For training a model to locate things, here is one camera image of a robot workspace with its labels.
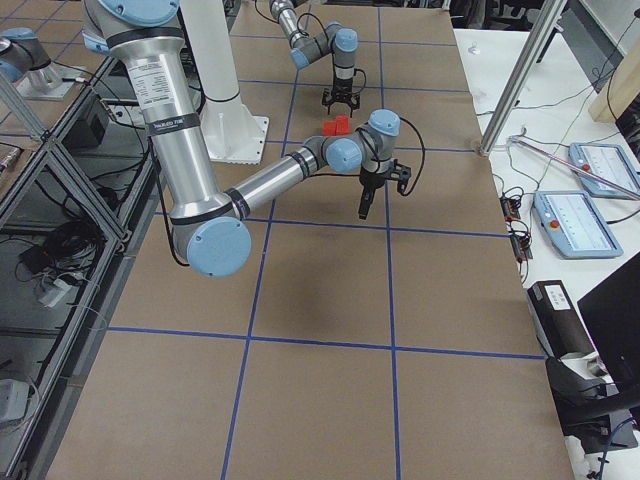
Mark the black cardboard box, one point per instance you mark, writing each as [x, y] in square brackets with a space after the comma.
[558, 325]

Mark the aluminium frame post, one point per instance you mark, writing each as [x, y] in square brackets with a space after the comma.
[539, 35]

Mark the far blue teach pendant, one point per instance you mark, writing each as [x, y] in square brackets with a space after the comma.
[608, 161]

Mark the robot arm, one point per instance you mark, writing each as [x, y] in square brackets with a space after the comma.
[335, 40]
[179, 61]

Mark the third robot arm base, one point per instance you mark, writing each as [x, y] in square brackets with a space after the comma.
[26, 63]

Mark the red block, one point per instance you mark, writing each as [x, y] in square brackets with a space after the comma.
[342, 125]
[329, 128]

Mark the black monitor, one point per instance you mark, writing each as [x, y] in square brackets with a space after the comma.
[610, 312]

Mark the blue teach pendant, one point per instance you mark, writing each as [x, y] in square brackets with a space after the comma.
[608, 161]
[574, 225]

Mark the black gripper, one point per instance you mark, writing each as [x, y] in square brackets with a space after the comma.
[370, 179]
[341, 86]

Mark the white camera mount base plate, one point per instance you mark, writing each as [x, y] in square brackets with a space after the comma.
[238, 142]

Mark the near blue teach pendant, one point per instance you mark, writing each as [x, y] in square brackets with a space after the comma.
[574, 225]

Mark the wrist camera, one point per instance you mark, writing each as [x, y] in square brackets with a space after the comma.
[401, 174]

